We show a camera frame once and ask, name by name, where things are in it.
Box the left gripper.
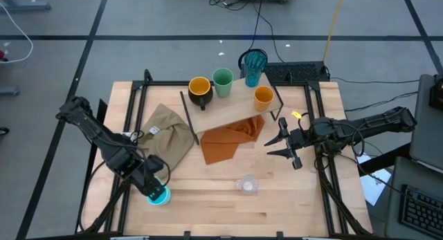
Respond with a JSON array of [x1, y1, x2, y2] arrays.
[[128, 159, 168, 201]]

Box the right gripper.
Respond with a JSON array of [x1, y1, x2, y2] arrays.
[[263, 116, 314, 171]]

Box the cyan mug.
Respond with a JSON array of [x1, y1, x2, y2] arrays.
[[145, 177, 172, 207]]

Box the clear glass footed mug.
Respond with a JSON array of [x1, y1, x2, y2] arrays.
[[234, 174, 262, 196]]

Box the orange plastic cup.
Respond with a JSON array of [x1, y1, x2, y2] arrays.
[[253, 85, 275, 113]]

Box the blue faceted plastic tumbler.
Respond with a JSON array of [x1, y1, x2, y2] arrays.
[[243, 50, 269, 89]]

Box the green ribbed plastic cup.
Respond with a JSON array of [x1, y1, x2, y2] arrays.
[[211, 67, 235, 99]]

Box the black mug orange inside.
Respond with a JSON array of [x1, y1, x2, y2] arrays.
[[187, 75, 215, 111]]

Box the khaki cloth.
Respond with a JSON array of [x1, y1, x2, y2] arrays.
[[137, 102, 196, 179]]

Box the orange cloth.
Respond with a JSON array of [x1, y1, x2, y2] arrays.
[[199, 114, 267, 166]]

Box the black keyboard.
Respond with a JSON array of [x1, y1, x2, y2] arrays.
[[397, 183, 443, 239], [240, 60, 330, 84]]

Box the black headphones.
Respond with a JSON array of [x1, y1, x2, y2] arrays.
[[237, 48, 269, 72]]

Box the white paper sheet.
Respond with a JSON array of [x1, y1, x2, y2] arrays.
[[355, 149, 392, 207]]

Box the grey desk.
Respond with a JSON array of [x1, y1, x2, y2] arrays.
[[383, 155, 443, 240]]

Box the small black device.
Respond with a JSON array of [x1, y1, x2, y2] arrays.
[[428, 75, 443, 112]]

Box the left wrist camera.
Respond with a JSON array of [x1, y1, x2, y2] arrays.
[[144, 154, 166, 177]]

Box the wooden shelf black frame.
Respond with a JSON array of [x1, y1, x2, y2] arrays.
[[179, 72, 285, 145]]

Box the black aluminium table frame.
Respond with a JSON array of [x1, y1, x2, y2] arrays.
[[74, 68, 374, 240]]

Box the black cable bundle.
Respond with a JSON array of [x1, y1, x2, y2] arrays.
[[208, 0, 289, 64]]

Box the yellow cable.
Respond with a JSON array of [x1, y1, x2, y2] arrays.
[[321, 0, 347, 65]]

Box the white cable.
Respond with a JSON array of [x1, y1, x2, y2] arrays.
[[0, 0, 35, 65]]

